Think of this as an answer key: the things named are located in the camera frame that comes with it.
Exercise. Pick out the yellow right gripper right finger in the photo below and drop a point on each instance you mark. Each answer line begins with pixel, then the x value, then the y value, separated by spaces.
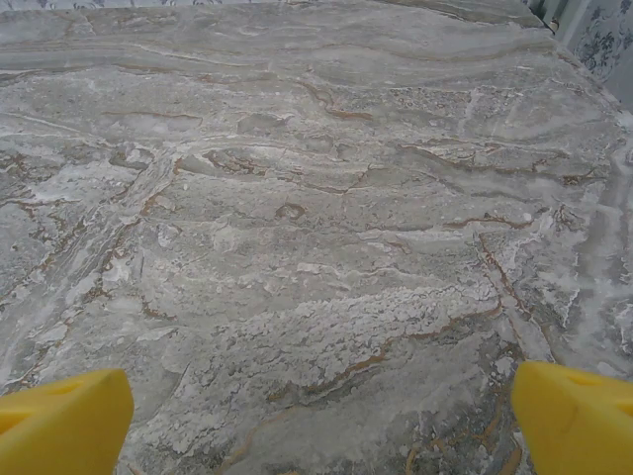
pixel 578 425

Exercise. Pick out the aluminium frame corner post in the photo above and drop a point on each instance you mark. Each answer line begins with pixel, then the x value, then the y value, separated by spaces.
pixel 539 7

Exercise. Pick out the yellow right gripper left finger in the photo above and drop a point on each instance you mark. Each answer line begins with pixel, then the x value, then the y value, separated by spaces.
pixel 64 425

